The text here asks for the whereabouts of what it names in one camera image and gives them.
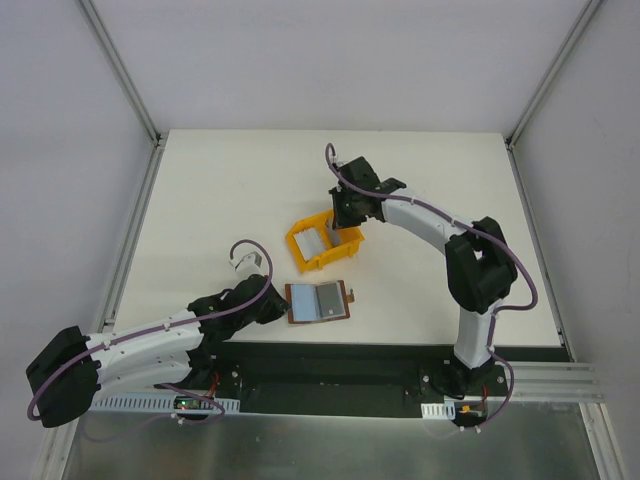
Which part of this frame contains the brown leather card holder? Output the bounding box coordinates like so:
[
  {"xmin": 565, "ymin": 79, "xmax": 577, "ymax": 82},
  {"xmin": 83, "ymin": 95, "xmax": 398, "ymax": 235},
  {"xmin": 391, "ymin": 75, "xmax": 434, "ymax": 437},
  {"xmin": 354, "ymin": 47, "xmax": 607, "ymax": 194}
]
[{"xmin": 285, "ymin": 280, "xmax": 355, "ymax": 325}]

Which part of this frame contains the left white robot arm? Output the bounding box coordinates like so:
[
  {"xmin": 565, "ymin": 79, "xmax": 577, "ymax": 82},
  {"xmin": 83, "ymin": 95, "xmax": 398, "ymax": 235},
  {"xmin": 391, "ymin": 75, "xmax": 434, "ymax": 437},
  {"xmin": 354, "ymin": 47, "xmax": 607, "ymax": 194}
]
[{"xmin": 26, "ymin": 274, "xmax": 290, "ymax": 428}]

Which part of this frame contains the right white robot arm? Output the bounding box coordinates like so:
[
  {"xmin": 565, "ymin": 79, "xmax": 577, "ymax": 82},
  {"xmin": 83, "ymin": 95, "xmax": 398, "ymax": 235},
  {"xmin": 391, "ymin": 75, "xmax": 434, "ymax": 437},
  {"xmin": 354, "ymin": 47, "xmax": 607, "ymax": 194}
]
[{"xmin": 325, "ymin": 144, "xmax": 517, "ymax": 400}]

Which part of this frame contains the stack of credit cards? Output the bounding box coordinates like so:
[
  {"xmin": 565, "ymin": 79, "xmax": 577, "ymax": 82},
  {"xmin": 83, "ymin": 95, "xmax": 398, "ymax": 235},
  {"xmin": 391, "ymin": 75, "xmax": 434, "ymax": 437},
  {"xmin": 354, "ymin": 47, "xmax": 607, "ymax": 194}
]
[{"xmin": 294, "ymin": 228, "xmax": 325, "ymax": 262}]

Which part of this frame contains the yellow plastic bin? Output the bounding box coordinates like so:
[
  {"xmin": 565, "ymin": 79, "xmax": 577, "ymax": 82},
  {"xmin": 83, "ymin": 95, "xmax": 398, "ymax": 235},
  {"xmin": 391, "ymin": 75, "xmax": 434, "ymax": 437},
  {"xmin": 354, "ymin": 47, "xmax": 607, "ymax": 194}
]
[{"xmin": 285, "ymin": 210, "xmax": 364, "ymax": 274}]

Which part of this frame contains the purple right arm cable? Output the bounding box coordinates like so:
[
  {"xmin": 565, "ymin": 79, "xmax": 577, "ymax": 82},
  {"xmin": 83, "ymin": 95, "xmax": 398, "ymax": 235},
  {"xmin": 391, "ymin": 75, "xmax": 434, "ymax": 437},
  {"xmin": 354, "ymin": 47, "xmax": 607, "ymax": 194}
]
[{"xmin": 323, "ymin": 142, "xmax": 540, "ymax": 361}]

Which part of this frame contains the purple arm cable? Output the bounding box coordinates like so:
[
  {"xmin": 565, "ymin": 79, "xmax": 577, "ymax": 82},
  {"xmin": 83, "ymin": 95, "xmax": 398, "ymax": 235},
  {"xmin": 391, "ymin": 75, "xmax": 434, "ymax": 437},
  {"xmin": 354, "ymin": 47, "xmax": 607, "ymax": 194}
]
[
  {"xmin": 323, "ymin": 142, "xmax": 540, "ymax": 361},
  {"xmin": 25, "ymin": 240, "xmax": 274, "ymax": 419}
]

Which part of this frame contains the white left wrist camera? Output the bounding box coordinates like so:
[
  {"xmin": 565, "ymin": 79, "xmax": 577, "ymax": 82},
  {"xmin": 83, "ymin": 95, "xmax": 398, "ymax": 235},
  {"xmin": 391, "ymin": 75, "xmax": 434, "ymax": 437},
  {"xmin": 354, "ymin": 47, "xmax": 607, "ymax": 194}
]
[{"xmin": 229, "ymin": 251, "xmax": 263, "ymax": 278}]

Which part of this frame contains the left white cable duct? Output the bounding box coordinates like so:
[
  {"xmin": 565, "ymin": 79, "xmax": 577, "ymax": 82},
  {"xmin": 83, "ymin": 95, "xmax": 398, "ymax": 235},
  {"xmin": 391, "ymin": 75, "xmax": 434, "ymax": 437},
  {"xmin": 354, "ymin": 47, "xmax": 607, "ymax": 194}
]
[{"xmin": 90, "ymin": 393, "xmax": 241, "ymax": 415}]

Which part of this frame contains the white cable duct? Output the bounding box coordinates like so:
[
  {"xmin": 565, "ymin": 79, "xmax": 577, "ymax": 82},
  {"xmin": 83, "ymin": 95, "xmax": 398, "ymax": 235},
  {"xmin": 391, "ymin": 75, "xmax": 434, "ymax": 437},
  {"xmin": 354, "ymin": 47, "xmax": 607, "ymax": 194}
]
[
  {"xmin": 90, "ymin": 393, "xmax": 241, "ymax": 415},
  {"xmin": 420, "ymin": 401, "xmax": 456, "ymax": 421}
]

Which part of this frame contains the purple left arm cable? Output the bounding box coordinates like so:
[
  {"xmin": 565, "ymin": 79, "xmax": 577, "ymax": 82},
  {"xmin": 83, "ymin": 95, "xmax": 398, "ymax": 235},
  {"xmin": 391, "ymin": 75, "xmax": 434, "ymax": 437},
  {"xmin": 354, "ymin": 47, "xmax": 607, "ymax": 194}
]
[{"xmin": 25, "ymin": 240, "xmax": 274, "ymax": 419}]

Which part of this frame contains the right aluminium frame post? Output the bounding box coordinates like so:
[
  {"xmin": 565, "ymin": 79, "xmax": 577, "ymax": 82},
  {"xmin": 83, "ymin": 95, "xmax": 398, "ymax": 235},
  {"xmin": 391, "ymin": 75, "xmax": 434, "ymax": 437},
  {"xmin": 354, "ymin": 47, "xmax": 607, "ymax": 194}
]
[{"xmin": 504, "ymin": 0, "xmax": 605, "ymax": 151}]

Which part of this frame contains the aluminium frame post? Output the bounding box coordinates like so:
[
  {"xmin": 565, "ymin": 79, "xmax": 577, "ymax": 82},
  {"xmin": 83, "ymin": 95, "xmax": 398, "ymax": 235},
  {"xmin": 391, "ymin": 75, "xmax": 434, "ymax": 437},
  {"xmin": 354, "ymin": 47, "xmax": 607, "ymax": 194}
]
[
  {"xmin": 75, "ymin": 0, "xmax": 164, "ymax": 147},
  {"xmin": 504, "ymin": 0, "xmax": 605, "ymax": 151}
]

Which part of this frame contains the left aluminium frame post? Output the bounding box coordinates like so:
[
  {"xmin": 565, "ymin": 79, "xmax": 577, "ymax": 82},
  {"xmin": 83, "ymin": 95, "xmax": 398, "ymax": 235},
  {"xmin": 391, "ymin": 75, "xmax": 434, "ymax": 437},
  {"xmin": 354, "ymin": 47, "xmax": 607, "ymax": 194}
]
[{"xmin": 75, "ymin": 0, "xmax": 164, "ymax": 147}]

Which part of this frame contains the right white cable duct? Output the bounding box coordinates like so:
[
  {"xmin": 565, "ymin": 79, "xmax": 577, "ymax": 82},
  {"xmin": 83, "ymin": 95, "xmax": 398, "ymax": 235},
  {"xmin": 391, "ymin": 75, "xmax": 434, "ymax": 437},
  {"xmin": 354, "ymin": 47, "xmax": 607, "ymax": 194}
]
[{"xmin": 420, "ymin": 401, "xmax": 456, "ymax": 421}]

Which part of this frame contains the aluminium front rail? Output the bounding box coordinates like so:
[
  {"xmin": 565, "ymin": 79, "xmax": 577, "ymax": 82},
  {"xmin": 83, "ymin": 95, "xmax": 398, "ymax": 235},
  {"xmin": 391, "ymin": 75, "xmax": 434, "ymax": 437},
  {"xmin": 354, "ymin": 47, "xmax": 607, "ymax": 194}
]
[{"xmin": 63, "ymin": 364, "xmax": 607, "ymax": 402}]

